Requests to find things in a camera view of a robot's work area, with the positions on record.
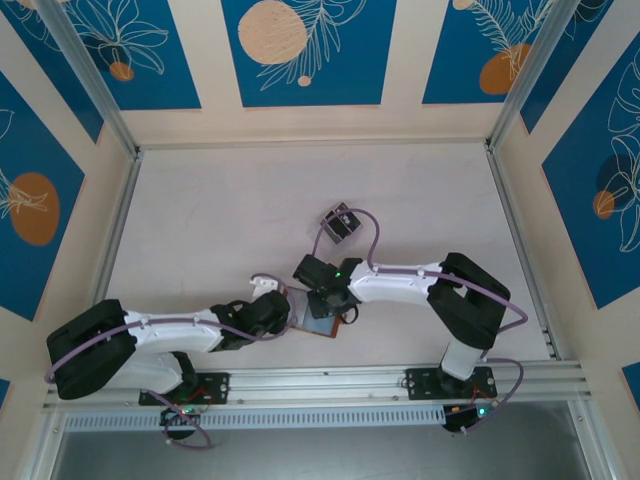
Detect slotted grey cable duct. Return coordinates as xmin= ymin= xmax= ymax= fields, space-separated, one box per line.
xmin=63 ymin=404 xmax=447 ymax=434

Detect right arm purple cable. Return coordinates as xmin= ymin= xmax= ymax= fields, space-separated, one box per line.
xmin=310 ymin=207 xmax=529 ymax=436

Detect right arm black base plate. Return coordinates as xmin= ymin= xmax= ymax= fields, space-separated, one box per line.
xmin=405 ymin=366 xmax=500 ymax=402

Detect short aluminium frame post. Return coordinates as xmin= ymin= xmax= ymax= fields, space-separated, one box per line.
xmin=19 ymin=409 xmax=66 ymax=480
xmin=567 ymin=399 xmax=614 ymax=480

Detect aluminium table end rail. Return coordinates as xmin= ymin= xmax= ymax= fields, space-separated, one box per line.
xmin=137 ymin=138 xmax=491 ymax=152

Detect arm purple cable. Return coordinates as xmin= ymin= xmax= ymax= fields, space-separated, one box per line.
xmin=310 ymin=207 xmax=529 ymax=436
xmin=45 ymin=272 xmax=292 ymax=449

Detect aluminium mounting rail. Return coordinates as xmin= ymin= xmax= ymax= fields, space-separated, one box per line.
xmin=42 ymin=359 xmax=586 ymax=414

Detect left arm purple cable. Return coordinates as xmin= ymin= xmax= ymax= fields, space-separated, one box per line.
xmin=45 ymin=272 xmax=292 ymax=449

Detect brown leather card holder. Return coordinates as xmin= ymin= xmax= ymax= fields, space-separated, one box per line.
xmin=284 ymin=285 xmax=347 ymax=340

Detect plain black credit card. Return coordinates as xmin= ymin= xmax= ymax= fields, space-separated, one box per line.
xmin=324 ymin=204 xmax=359 ymax=244

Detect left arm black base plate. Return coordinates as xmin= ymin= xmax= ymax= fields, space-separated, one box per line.
xmin=138 ymin=371 xmax=232 ymax=407

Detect aluminium table side rail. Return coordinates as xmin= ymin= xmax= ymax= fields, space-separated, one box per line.
xmin=92 ymin=149 xmax=146 ymax=314
xmin=485 ymin=142 xmax=559 ymax=361

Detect clear acrylic card box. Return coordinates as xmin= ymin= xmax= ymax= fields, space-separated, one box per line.
xmin=321 ymin=200 xmax=362 ymax=246

